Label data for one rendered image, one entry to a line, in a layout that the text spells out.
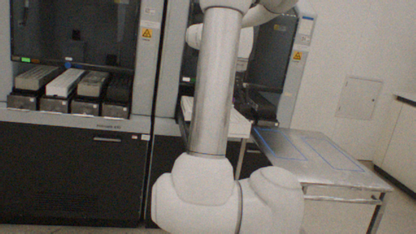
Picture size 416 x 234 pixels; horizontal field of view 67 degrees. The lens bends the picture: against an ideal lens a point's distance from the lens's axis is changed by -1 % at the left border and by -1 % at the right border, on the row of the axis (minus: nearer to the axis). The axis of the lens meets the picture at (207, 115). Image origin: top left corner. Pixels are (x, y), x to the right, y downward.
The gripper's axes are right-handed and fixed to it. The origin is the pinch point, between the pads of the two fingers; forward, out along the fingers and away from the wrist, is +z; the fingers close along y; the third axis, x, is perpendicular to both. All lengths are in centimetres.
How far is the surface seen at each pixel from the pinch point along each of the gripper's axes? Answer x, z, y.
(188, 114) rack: 12.9, 5.4, -17.0
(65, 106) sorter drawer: 30, 12, -78
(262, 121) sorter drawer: 28.2, 9.8, 29.3
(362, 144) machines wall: 149, 56, 199
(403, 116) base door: 124, 16, 218
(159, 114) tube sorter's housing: 38, 14, -29
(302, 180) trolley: -42.8, 12.0, 18.5
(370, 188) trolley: -45, 13, 46
